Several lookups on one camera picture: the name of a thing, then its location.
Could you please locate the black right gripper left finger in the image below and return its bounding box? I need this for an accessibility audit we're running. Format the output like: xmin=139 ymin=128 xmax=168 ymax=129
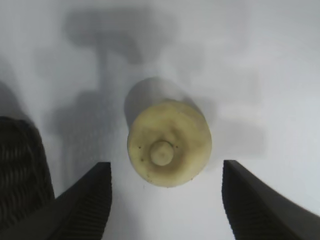
xmin=0 ymin=161 xmax=113 ymax=240

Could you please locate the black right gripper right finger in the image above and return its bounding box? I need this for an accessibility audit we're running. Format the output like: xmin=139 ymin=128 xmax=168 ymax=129
xmin=221 ymin=159 xmax=320 ymax=240

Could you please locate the pale yellow egg yolk pastry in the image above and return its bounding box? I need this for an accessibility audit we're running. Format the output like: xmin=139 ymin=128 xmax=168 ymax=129
xmin=126 ymin=99 xmax=213 ymax=188

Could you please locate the dark brown woven basket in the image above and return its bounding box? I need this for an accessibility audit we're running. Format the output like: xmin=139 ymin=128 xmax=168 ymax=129
xmin=0 ymin=116 xmax=55 ymax=232

